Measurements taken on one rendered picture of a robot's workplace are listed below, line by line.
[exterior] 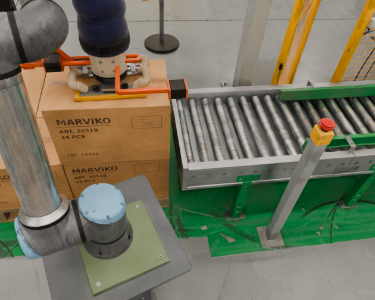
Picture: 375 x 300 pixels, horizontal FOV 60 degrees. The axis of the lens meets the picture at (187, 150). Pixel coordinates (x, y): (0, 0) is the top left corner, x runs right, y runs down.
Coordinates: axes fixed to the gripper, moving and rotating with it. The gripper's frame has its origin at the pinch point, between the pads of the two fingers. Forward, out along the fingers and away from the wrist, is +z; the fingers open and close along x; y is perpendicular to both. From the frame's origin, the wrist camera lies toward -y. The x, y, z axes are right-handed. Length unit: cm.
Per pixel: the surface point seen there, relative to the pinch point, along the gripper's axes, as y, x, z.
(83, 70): 29.4, -0.5, 18.6
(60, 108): 18.7, -17.6, 27.3
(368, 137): 189, -21, 59
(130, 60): 52, -1, 13
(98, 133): 33, -19, 44
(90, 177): 23, -17, 81
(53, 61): 17.4, -1.9, 12.3
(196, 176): 84, -32, 69
